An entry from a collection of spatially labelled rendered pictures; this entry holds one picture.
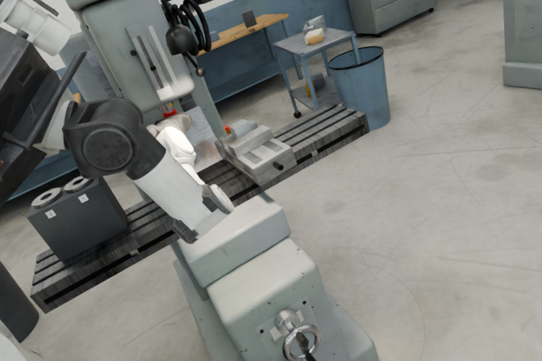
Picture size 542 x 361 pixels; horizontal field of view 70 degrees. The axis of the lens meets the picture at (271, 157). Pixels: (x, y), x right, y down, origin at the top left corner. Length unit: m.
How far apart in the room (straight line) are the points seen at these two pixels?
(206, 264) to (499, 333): 1.26
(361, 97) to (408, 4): 3.42
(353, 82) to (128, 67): 2.39
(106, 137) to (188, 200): 0.21
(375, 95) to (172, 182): 2.75
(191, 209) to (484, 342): 1.44
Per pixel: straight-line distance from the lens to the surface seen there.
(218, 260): 1.24
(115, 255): 1.31
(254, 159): 1.24
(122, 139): 0.69
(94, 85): 1.62
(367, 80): 3.30
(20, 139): 0.70
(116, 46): 1.15
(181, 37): 1.00
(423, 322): 1.98
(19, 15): 0.86
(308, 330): 1.13
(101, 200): 1.31
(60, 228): 1.35
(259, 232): 1.25
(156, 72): 1.13
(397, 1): 6.42
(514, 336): 1.96
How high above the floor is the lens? 1.60
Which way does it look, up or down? 27 degrees down
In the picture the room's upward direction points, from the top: 20 degrees counter-clockwise
